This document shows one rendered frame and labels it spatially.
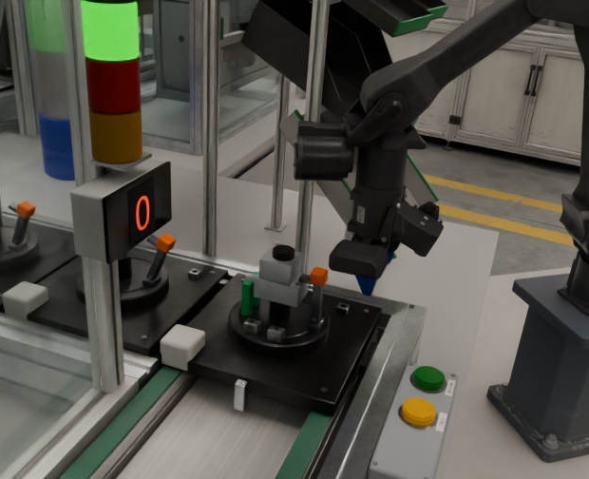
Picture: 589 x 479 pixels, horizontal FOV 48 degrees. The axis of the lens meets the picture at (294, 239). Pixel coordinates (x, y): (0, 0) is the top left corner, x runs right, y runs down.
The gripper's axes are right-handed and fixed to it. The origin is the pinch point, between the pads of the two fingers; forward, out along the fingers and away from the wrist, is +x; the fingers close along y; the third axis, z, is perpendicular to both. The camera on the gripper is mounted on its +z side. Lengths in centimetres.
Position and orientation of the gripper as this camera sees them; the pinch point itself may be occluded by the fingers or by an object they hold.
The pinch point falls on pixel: (370, 270)
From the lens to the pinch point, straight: 84.8
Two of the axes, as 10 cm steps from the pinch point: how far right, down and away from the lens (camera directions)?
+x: -0.4, 9.0, 4.4
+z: 9.4, 1.9, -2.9
